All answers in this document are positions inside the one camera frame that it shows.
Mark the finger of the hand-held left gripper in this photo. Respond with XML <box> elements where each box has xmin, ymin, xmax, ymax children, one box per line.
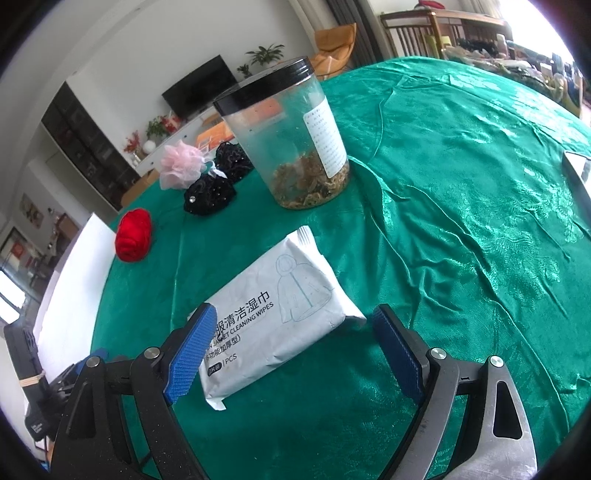
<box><xmin>46</xmin><ymin>357</ymin><xmax>93</xmax><ymax>402</ymax></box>

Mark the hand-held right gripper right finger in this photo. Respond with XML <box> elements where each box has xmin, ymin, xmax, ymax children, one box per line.
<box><xmin>372</xmin><ymin>304</ymin><xmax>539</xmax><ymax>480</ymax></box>

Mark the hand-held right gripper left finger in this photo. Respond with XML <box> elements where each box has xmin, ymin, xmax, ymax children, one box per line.
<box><xmin>50</xmin><ymin>302</ymin><xmax>219</xmax><ymax>480</ymax></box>

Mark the white wet wipes pack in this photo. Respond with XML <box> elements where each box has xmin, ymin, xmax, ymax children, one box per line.
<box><xmin>187</xmin><ymin>226</ymin><xmax>368</xmax><ymax>411</ymax></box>

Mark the white board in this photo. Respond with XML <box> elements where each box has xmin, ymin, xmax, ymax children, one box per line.
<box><xmin>30</xmin><ymin>212</ymin><xmax>116</xmax><ymax>384</ymax></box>

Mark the red yarn ball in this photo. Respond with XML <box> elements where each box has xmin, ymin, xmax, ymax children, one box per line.
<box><xmin>115</xmin><ymin>209</ymin><xmax>153</xmax><ymax>263</ymax></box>

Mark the green satin tablecloth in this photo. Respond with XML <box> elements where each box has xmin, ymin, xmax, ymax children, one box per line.
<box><xmin>90</xmin><ymin>55</ymin><xmax>591</xmax><ymax>480</ymax></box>

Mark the black rhinestone hair scrunchie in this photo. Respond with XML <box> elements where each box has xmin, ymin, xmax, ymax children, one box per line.
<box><xmin>182</xmin><ymin>173</ymin><xmax>237</xmax><ymax>215</ymax></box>

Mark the cardboard box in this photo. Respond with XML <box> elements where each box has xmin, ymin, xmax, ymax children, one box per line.
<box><xmin>121</xmin><ymin>168</ymin><xmax>160</xmax><ymax>206</ymax></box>

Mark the pink mesh bath pouf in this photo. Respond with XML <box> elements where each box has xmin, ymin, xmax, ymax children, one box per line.
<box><xmin>159</xmin><ymin>142</ymin><xmax>208</xmax><ymax>191</ymax></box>

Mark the orange flat box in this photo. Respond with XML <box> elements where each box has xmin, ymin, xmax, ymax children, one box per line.
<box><xmin>196</xmin><ymin>99</ymin><xmax>282</xmax><ymax>148</ymax></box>

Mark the white television cabinet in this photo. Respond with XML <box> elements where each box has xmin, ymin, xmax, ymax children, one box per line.
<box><xmin>136</xmin><ymin>108</ymin><xmax>222</xmax><ymax>176</ymax></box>

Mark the dark display cabinet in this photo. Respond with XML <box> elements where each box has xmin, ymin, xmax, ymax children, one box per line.
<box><xmin>41</xmin><ymin>80</ymin><xmax>141</xmax><ymax>213</ymax></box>

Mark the bushy green potted plant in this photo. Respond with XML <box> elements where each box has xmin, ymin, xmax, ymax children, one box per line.
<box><xmin>145</xmin><ymin>115</ymin><xmax>169</xmax><ymax>139</ymax></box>

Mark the clear plastic jar black lid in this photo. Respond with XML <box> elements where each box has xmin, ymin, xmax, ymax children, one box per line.
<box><xmin>212</xmin><ymin>56</ymin><xmax>351</xmax><ymax>210</ymax></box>

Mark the smartphone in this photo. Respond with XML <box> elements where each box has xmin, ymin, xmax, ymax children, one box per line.
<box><xmin>561</xmin><ymin>150</ymin><xmax>591</xmax><ymax>197</ymax></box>

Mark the black television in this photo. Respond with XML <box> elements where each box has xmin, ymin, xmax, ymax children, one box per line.
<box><xmin>161</xmin><ymin>55</ymin><xmax>238</xmax><ymax>118</ymax></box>

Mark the large green potted plant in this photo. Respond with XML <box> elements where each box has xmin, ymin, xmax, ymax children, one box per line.
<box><xmin>247</xmin><ymin>44</ymin><xmax>286</xmax><ymax>70</ymax></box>

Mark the orange lounge chair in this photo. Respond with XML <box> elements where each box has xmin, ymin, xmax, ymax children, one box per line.
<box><xmin>307</xmin><ymin>23</ymin><xmax>358</xmax><ymax>80</ymax></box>

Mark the pile of cluttered items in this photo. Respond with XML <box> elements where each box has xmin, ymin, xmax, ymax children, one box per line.
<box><xmin>445</xmin><ymin>28</ymin><xmax>591</xmax><ymax>116</ymax></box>

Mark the wooden slatted chair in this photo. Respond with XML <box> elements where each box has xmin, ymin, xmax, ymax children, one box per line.
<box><xmin>379</xmin><ymin>10</ymin><xmax>439</xmax><ymax>61</ymax></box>

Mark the grey curtain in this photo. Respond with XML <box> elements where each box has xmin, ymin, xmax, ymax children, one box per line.
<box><xmin>328</xmin><ymin>0</ymin><xmax>384</xmax><ymax>63</ymax></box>

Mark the framed wall picture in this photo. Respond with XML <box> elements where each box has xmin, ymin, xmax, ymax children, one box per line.
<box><xmin>21</xmin><ymin>193</ymin><xmax>40</xmax><ymax>227</ymax></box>

